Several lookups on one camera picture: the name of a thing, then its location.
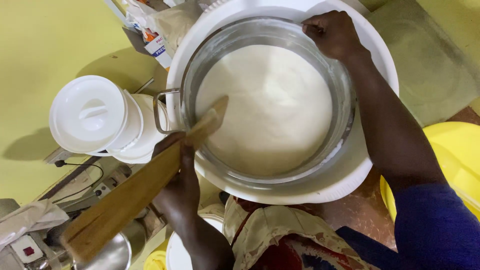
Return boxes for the white lidded plastic bucket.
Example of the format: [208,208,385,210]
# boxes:
[49,75,170,165]

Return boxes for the person's right hand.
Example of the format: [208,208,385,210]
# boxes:
[302,10,365,62]

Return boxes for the person's left hand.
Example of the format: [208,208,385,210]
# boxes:
[151,131,201,218]

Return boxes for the yellow plastic basin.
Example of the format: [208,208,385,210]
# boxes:
[380,121,480,223]

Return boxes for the white dough in pot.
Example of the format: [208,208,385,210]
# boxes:
[195,45,334,178]

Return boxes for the large white plastic basin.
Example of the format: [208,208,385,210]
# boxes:
[166,0,400,205]

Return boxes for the large steel cooking pot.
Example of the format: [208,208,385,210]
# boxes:
[153,16,357,185]

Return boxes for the black power cable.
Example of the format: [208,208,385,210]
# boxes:
[52,160,104,205]

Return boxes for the yellow plastic lid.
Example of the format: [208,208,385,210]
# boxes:
[143,250,168,270]

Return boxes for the white box with red switch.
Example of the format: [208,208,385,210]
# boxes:
[10,234,44,264]

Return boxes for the white wall socket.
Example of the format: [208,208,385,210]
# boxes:
[92,182,112,199]

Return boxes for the person's patterned apron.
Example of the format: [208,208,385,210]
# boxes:
[222,195,379,270]

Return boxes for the shiny steel bowl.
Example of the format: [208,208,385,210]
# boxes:
[73,232,133,270]

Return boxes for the long wooden stirring paddle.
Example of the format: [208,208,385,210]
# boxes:
[61,95,230,262]

